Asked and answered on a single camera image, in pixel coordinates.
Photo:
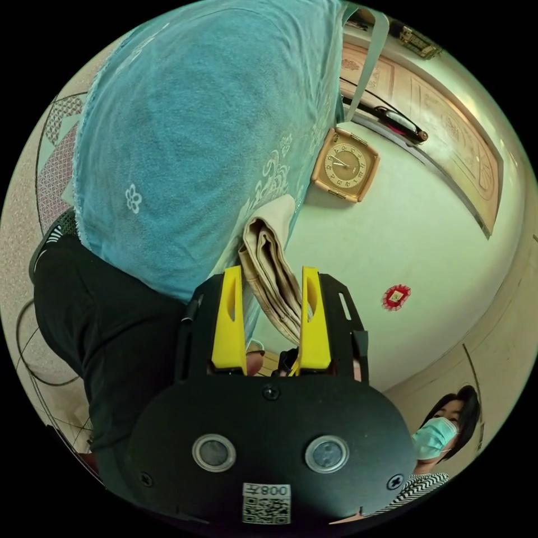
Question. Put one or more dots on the red paper wall ornament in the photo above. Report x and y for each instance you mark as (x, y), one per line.
(395, 297)

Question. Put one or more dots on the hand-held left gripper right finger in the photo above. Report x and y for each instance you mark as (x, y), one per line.
(315, 336)

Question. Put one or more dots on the bed with woven mat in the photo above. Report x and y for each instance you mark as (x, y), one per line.
(21, 269)

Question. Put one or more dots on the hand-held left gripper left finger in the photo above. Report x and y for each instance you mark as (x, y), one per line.
(229, 332)

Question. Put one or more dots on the person's body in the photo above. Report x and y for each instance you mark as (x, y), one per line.
(437, 437)

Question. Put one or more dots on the carved wooden door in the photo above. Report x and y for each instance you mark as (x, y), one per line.
(454, 126)

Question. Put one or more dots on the black garment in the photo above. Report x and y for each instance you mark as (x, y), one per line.
(109, 319)

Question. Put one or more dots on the teal floral towel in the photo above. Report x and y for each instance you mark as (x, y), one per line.
(189, 143)

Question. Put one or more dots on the white pants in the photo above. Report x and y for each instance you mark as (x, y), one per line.
(269, 269)

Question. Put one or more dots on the square gold wall clock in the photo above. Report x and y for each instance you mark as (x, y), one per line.
(345, 165)

